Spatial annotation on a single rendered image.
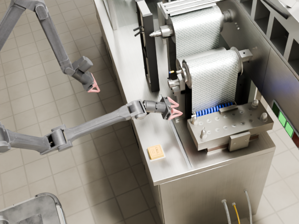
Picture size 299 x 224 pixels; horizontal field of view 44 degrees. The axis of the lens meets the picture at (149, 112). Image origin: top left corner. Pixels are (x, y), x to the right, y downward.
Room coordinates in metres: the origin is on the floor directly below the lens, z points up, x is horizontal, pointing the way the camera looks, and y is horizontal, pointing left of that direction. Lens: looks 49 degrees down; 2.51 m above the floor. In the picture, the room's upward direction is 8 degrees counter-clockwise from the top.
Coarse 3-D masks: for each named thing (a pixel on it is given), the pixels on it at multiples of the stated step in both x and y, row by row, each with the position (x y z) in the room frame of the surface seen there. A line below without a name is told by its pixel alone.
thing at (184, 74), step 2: (182, 68) 1.30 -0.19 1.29; (184, 68) 1.30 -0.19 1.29; (182, 70) 1.29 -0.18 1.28; (184, 70) 1.28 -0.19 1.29; (182, 72) 1.31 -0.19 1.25; (184, 72) 1.27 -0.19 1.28; (186, 72) 1.27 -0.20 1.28; (182, 74) 1.29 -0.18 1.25; (184, 74) 1.27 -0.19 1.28; (186, 74) 1.27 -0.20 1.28; (182, 76) 1.30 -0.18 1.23; (184, 76) 1.27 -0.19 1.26; (186, 76) 1.26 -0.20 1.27; (182, 78) 1.29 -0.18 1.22; (184, 78) 1.27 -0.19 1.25; (186, 78) 1.26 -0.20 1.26; (184, 80) 1.27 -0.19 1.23; (186, 80) 1.26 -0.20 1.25
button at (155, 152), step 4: (148, 148) 1.12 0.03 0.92; (152, 148) 1.11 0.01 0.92; (156, 148) 1.11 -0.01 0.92; (160, 148) 1.11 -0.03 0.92; (152, 152) 1.09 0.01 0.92; (156, 152) 1.09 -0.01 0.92; (160, 152) 1.08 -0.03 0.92; (152, 156) 1.06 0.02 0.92; (156, 156) 1.06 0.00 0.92; (160, 156) 1.07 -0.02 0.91
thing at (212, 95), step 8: (224, 80) 1.26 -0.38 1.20; (232, 80) 1.27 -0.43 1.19; (200, 88) 1.24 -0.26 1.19; (208, 88) 1.25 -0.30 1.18; (216, 88) 1.25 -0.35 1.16; (224, 88) 1.26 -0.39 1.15; (232, 88) 1.27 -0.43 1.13; (192, 96) 1.23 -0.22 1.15; (200, 96) 1.24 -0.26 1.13; (208, 96) 1.25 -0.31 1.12; (216, 96) 1.25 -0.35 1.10; (224, 96) 1.26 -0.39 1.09; (232, 96) 1.27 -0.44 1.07; (192, 104) 1.23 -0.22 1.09; (200, 104) 1.24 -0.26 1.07; (208, 104) 1.25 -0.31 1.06; (216, 104) 1.26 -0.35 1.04; (224, 104) 1.26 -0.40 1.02; (192, 112) 1.23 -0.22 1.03
